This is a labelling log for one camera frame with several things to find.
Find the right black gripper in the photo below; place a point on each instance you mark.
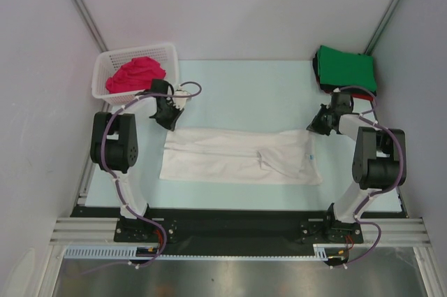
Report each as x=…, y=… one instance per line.
x=316, y=125

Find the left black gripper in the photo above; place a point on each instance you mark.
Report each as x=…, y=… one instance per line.
x=170, y=125

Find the white t shirt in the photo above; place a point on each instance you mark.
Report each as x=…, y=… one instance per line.
x=240, y=157

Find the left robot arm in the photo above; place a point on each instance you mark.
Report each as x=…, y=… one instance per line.
x=114, y=139

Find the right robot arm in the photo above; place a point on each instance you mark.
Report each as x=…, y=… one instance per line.
x=379, y=158

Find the black folded t shirt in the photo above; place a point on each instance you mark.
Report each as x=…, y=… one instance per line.
x=328, y=87

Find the red folded t shirt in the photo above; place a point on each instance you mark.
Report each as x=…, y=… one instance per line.
x=355, y=93

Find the pink red t shirt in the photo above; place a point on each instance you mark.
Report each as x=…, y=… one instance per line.
x=135, y=75

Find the white plastic basket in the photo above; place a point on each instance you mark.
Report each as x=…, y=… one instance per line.
x=108, y=63

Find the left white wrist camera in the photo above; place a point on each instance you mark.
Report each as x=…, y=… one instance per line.
x=180, y=98

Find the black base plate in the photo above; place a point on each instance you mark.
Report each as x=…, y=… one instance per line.
x=223, y=232

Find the right white cable duct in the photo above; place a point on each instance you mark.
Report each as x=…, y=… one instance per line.
x=331, y=251

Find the white cable duct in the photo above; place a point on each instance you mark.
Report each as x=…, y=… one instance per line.
x=134, y=253
x=331, y=251

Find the left aluminium corner post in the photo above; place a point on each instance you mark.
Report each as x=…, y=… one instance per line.
x=90, y=24

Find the aluminium corner post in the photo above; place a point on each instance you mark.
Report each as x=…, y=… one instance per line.
x=90, y=24
x=381, y=27

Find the aluminium frame rail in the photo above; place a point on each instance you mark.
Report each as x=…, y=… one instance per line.
x=84, y=230

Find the left white cable duct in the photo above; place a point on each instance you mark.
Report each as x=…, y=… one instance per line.
x=134, y=253

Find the right aluminium corner post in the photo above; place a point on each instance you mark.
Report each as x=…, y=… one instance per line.
x=381, y=27

